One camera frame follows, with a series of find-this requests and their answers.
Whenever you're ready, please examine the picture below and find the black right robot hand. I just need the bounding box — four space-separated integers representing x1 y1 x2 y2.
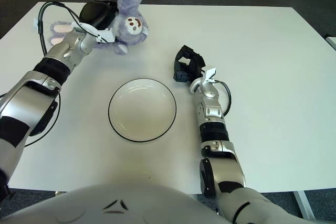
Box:
173 45 207 83

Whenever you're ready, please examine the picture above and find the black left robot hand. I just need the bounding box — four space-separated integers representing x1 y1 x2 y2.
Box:
79 0 119 30

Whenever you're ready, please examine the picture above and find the purple plush bunny doll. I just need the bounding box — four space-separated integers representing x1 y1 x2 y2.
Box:
49 0 150 56

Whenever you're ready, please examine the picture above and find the white plate black rim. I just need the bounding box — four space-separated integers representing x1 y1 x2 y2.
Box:
108 78 177 143

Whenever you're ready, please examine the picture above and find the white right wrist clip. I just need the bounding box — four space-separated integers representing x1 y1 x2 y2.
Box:
203 67 218 83

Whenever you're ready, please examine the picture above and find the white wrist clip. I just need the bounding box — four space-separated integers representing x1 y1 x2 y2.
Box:
96 28 115 44
203 67 218 83

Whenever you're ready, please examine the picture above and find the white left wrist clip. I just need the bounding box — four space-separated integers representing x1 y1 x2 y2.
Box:
96 28 115 44

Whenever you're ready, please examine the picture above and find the white furniture edge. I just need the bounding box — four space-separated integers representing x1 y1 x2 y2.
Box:
324 34 336 51

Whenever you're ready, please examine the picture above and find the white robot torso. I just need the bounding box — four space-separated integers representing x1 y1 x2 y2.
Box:
0 183 232 224

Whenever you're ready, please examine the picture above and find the white table leg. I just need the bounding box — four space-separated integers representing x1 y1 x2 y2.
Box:
293 190 318 219

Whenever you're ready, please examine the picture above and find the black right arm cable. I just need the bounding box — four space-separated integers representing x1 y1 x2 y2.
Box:
214 80 233 116

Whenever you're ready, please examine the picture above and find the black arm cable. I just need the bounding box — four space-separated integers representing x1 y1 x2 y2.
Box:
214 80 233 116
38 1 106 147

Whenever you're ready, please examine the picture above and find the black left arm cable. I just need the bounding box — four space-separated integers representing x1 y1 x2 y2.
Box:
38 1 106 147

